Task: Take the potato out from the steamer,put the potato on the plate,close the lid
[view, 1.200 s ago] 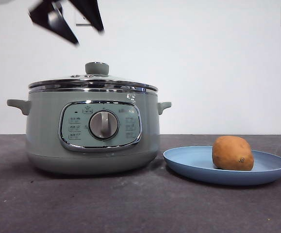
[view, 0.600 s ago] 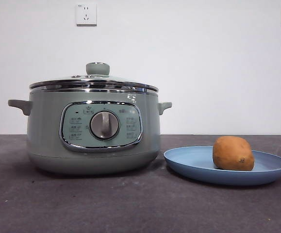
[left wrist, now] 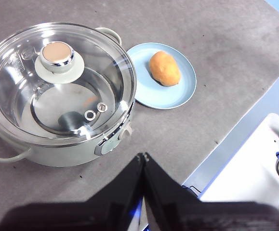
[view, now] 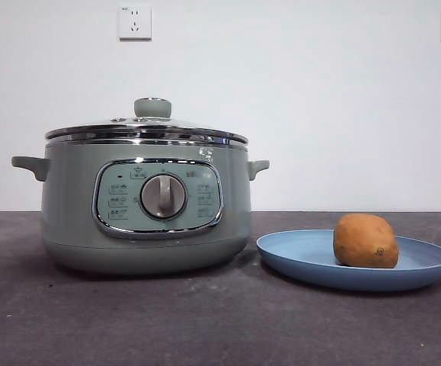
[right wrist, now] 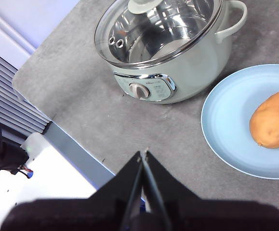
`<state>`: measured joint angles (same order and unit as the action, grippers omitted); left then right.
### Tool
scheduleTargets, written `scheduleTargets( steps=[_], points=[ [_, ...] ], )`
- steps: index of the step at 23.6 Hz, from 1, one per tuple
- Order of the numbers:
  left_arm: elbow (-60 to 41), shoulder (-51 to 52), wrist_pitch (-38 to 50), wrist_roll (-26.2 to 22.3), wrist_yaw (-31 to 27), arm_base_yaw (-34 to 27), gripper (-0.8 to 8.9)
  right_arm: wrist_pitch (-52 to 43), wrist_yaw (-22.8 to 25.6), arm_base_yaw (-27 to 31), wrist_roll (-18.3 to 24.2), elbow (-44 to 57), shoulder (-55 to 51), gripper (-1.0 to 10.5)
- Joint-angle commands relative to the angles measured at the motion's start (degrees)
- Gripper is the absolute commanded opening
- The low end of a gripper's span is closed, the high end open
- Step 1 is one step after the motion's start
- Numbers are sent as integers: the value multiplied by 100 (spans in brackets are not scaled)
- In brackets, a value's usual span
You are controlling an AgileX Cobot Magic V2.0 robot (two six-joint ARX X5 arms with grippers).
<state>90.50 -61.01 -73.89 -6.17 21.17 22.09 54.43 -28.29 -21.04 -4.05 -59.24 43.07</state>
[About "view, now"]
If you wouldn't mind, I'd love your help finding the white wall socket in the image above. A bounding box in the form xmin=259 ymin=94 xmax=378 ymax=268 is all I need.
xmin=118 ymin=5 xmax=153 ymax=42

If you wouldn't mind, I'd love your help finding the pale green electric steamer pot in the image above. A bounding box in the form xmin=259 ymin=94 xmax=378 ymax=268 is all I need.
xmin=11 ymin=133 xmax=270 ymax=276

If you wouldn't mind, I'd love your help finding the glass lid with green knob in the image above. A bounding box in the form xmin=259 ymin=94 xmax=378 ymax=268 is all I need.
xmin=44 ymin=97 xmax=250 ymax=148

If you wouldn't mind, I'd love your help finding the blue round plate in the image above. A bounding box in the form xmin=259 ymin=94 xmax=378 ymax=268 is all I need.
xmin=256 ymin=228 xmax=441 ymax=293

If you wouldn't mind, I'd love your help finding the brown potato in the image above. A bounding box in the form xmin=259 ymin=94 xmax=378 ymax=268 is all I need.
xmin=333 ymin=213 xmax=400 ymax=269

